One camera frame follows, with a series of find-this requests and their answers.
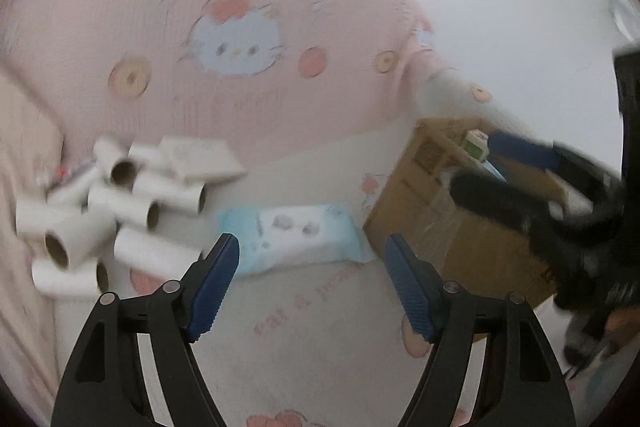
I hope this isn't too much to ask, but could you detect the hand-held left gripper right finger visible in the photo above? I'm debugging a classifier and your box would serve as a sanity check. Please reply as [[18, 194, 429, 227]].
[[385, 233, 576, 427]]

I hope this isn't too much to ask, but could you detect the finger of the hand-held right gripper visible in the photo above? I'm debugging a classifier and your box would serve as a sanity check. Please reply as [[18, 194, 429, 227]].
[[489, 132, 627, 208], [449, 170, 582, 259]]

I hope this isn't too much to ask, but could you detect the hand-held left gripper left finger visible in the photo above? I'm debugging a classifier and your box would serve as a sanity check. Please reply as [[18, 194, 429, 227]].
[[50, 233, 240, 427]]

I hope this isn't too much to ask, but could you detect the brown cardboard box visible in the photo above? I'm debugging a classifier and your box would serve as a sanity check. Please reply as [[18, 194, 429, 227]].
[[362, 116, 596, 343]]

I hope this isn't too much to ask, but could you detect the blue wet wipes pack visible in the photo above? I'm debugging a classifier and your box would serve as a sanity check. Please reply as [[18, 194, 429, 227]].
[[216, 203, 373, 278]]

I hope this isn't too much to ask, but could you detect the pile of white paper rolls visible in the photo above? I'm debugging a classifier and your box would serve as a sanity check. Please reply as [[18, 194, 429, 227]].
[[15, 136, 208, 298]]

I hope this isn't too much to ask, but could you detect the white green small carton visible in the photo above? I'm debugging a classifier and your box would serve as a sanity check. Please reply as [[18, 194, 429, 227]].
[[459, 129, 490, 164]]

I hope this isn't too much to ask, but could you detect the white flat paper box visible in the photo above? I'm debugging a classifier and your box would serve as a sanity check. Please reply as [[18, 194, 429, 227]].
[[159, 136, 247, 182]]

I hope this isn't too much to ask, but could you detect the pink cartoon printed blanket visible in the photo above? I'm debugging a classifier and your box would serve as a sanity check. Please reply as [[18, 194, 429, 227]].
[[0, 0, 626, 427]]

